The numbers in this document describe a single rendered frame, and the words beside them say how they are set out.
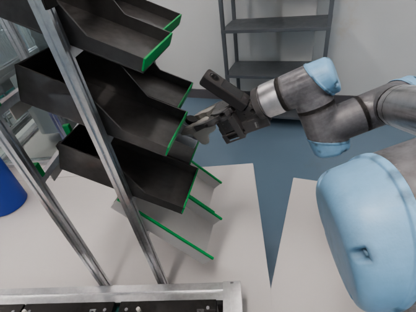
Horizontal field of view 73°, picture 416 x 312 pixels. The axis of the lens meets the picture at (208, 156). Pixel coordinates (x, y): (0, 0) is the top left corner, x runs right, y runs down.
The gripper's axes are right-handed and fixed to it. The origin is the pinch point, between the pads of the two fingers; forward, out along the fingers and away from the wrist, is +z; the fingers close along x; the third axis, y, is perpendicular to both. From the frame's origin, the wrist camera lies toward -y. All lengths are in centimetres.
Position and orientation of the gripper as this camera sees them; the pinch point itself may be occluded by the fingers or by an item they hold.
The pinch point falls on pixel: (187, 124)
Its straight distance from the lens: 72.5
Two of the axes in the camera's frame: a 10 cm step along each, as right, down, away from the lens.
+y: 5.1, 7.6, 4.0
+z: -8.1, 2.7, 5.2
